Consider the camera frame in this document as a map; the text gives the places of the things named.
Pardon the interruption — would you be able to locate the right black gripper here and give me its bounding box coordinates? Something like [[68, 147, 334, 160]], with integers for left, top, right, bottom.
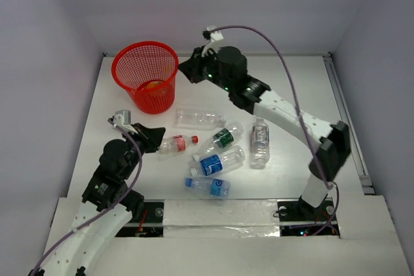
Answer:
[[177, 45, 233, 92]]

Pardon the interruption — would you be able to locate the red label small bottle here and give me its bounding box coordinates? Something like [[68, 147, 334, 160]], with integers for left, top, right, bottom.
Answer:
[[158, 135, 199, 154]]

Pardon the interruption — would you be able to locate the orange plastic bottle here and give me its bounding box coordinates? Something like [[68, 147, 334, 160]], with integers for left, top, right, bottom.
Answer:
[[144, 80, 164, 89]]

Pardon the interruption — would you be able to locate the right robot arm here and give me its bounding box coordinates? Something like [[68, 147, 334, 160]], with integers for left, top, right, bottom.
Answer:
[[178, 47, 351, 219]]

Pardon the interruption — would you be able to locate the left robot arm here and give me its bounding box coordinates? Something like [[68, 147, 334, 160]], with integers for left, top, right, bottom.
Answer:
[[29, 118, 166, 275]]

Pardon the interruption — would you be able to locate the red mesh plastic bin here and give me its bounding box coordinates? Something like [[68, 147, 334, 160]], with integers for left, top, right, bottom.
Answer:
[[111, 41, 179, 114]]

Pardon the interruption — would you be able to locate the large clear plastic bottle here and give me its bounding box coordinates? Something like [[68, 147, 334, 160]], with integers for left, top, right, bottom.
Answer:
[[174, 108, 227, 130]]

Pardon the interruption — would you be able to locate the blue label large bottle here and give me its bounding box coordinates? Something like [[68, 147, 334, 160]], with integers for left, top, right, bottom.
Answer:
[[190, 145, 245, 176]]

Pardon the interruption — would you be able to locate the green label clear bottle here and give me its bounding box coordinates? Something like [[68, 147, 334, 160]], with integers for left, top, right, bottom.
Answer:
[[192, 122, 245, 162]]

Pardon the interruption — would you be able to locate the blue cap small bottle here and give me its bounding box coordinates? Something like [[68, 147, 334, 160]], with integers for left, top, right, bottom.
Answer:
[[184, 177, 231, 199]]

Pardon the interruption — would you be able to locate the white label clear bottle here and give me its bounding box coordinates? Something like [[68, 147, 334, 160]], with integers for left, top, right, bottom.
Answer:
[[249, 118, 270, 169]]

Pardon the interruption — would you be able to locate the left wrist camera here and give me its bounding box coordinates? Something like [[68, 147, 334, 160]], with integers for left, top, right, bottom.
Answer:
[[108, 109, 131, 127]]

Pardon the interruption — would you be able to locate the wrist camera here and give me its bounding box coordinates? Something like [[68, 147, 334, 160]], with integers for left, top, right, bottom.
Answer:
[[201, 26, 224, 57], [108, 109, 131, 127]]

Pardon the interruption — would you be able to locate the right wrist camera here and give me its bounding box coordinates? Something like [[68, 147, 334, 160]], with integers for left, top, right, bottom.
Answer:
[[201, 26, 224, 57]]

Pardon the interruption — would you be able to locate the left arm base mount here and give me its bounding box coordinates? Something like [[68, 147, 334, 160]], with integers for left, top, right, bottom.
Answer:
[[116, 200, 164, 238]]

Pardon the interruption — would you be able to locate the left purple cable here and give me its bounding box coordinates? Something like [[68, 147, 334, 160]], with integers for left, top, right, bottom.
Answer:
[[28, 120, 143, 276]]

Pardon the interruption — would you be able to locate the purple cable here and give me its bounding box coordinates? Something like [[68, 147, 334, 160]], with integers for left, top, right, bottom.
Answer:
[[206, 25, 340, 237], [28, 120, 143, 276]]

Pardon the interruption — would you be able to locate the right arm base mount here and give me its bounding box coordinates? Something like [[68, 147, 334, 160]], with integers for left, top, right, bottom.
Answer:
[[273, 198, 340, 237]]

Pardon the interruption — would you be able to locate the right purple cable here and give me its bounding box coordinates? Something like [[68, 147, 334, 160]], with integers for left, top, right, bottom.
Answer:
[[206, 25, 340, 237]]

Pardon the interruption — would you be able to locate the aluminium rail right edge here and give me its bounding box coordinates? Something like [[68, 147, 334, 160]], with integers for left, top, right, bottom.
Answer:
[[323, 52, 376, 196]]

